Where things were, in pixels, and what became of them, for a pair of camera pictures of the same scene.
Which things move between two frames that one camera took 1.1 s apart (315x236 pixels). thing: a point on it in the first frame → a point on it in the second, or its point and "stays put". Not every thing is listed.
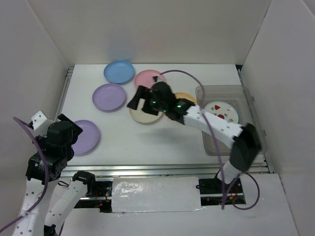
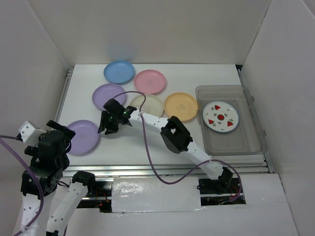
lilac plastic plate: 87,140 stays put
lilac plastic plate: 109,97 stays put
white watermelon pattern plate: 223,110 stays put
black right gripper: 141,93 → 104,124
